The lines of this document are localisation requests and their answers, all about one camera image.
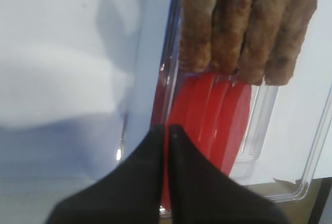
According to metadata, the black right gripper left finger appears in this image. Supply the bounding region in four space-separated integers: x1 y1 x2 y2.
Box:
46 125 164 223

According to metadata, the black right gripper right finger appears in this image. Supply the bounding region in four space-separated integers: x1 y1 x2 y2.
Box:
168 125 289 223

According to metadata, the red tomato slice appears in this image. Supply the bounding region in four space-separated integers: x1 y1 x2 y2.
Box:
153 75 203 211

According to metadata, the red tomato slices stack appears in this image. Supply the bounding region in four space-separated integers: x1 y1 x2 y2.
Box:
185 74 252 175

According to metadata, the clear patty tomato container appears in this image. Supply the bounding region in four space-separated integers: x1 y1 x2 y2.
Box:
152 0 332 211

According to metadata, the brown meat patty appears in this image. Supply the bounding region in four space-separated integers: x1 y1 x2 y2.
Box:
238 0 289 86
211 0 252 75
265 0 317 86
179 0 217 73

